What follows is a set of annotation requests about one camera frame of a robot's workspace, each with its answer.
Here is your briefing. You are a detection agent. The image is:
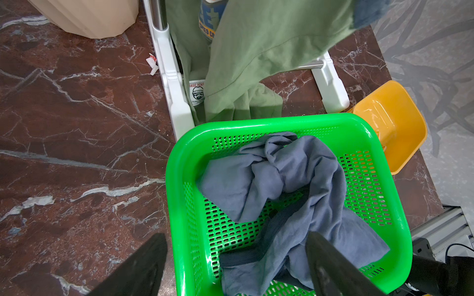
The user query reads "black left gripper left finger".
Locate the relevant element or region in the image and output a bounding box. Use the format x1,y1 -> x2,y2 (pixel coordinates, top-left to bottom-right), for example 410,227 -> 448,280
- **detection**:
88,233 -> 168,296

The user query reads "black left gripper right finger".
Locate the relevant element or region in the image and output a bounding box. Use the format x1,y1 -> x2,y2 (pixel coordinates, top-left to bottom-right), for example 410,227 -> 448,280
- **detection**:
305,232 -> 384,296

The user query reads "blue-grey tank top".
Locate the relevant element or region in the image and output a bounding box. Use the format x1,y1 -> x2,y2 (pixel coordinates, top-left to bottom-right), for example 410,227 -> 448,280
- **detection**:
197,132 -> 390,296

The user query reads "olive green tank top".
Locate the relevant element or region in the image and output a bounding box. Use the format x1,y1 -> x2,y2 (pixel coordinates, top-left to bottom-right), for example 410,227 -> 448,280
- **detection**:
164,0 -> 393,125

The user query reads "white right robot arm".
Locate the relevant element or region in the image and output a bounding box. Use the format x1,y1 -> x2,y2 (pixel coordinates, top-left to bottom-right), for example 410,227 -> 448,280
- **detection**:
406,243 -> 474,296

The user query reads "green perforated plastic basket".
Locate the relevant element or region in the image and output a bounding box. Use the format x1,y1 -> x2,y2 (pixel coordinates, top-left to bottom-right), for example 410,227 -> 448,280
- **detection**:
165,113 -> 412,296

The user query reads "clothes rack with steel bars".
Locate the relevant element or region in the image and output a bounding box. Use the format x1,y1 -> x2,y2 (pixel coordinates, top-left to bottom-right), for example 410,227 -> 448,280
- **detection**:
143,1 -> 349,140

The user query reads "yellow plastic bin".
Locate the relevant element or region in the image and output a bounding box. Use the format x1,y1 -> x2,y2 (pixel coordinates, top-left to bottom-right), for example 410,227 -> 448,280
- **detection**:
349,80 -> 428,175

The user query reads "potted plant with white flowers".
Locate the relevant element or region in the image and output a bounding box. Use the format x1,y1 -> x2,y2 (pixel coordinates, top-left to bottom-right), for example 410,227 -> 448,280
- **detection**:
30,0 -> 139,39

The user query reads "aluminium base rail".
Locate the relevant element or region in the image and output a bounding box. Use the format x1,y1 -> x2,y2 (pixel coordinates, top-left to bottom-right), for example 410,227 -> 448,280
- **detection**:
411,207 -> 474,263

